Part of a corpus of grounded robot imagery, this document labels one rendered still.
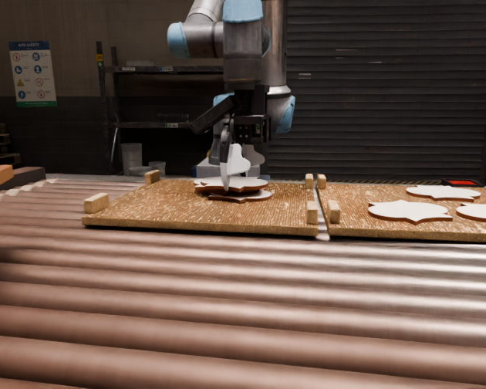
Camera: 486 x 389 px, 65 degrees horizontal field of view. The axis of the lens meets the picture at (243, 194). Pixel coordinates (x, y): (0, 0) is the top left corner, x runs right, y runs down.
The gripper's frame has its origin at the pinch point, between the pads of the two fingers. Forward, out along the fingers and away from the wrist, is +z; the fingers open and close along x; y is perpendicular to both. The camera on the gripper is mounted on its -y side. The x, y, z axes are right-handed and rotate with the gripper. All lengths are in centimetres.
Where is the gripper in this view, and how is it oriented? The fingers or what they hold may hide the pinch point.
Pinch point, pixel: (233, 181)
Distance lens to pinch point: 80.3
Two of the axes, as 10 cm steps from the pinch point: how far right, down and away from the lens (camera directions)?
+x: 3.3, -2.2, 9.2
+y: 9.4, 0.8, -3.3
